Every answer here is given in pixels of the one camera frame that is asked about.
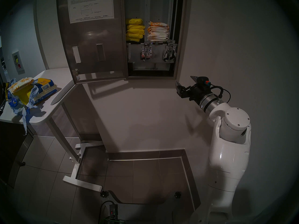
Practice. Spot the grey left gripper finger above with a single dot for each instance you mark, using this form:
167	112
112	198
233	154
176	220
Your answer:
2	106

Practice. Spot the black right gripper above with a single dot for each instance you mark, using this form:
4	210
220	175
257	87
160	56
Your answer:
197	92

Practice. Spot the stainless steel dispenser door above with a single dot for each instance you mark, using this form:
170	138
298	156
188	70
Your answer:
93	39

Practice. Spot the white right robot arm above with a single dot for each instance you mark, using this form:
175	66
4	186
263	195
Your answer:
229	155

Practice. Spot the chrome dispenser lever mechanism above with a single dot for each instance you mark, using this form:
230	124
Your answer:
146	52
169	52

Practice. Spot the stainless steel dispenser cabinet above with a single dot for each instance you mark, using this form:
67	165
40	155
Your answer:
181	39

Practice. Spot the black yellow packet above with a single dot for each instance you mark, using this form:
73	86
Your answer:
5	91

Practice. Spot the yellow wrapped pad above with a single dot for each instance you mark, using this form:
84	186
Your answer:
23	96
137	31
134	36
132	39
136	27
134	21

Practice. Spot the white pad orange flower print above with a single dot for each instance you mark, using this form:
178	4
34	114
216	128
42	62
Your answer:
19	84

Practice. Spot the blue pad package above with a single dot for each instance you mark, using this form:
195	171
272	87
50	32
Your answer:
44	88

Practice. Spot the white table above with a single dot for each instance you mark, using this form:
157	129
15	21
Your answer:
63	78

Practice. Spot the floral pad stack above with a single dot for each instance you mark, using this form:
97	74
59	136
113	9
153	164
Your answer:
158	24

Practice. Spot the black round knob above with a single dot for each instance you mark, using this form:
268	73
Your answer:
104	194
177	194

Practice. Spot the white instruction sheet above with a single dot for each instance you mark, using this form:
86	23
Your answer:
91	7

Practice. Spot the black power box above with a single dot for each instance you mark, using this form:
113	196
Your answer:
113	211

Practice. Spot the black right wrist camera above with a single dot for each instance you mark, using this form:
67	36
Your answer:
202	81

